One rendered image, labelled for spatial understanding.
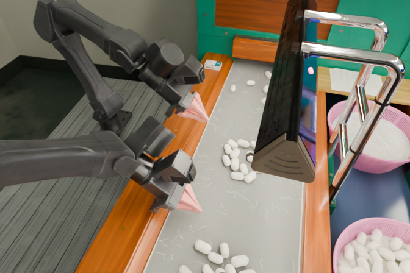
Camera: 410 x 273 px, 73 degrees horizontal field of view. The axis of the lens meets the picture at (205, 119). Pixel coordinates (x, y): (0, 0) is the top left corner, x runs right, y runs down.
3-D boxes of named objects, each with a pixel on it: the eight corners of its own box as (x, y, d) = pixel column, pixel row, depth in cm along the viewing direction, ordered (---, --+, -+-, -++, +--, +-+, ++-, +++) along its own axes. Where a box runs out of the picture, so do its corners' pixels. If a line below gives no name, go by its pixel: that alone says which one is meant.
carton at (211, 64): (204, 68, 107) (204, 64, 106) (207, 63, 110) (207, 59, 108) (219, 70, 106) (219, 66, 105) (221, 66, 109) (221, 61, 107)
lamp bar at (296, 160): (249, 171, 37) (256, 133, 32) (287, 5, 81) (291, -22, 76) (312, 186, 35) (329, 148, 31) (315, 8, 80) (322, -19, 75)
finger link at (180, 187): (212, 198, 62) (180, 175, 60) (203, 228, 57) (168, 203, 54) (194, 206, 67) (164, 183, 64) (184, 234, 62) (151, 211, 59)
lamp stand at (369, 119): (257, 197, 76) (292, 47, 46) (266, 145, 90) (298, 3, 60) (331, 216, 72) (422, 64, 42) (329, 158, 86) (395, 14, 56)
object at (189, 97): (218, 109, 72) (191, 86, 70) (210, 128, 67) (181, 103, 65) (202, 120, 77) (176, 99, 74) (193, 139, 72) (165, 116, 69)
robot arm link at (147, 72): (178, 70, 67) (155, 50, 66) (167, 85, 64) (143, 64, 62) (165, 82, 73) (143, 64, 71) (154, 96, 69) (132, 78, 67)
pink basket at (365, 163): (367, 197, 76) (382, 175, 70) (302, 134, 94) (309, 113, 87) (430, 163, 84) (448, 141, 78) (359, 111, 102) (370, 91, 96)
